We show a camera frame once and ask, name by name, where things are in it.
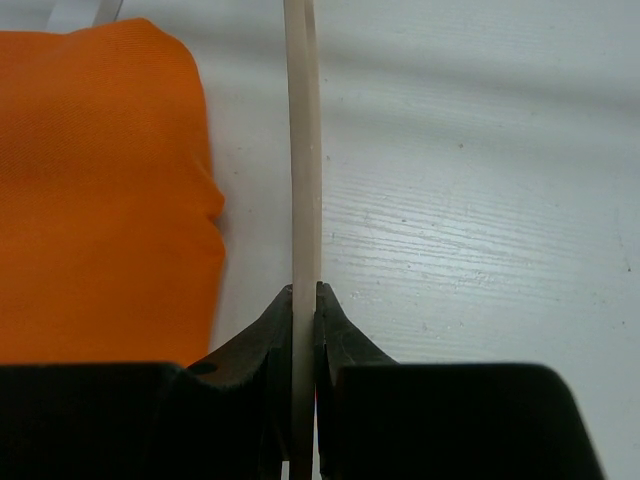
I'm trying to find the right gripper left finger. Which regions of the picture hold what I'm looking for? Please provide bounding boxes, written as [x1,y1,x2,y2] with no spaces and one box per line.
[189,285,292,479]

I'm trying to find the wooden clothes hanger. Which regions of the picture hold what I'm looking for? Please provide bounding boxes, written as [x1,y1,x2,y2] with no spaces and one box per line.
[283,0,322,479]

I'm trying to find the orange trousers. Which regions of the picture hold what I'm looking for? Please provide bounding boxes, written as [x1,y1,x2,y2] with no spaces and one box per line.
[1,19,225,365]

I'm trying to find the white clothes rack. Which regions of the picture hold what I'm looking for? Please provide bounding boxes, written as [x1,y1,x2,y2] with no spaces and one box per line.
[46,0,123,32]

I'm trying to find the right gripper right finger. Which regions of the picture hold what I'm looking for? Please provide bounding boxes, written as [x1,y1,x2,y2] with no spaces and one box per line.
[314,282,398,479]

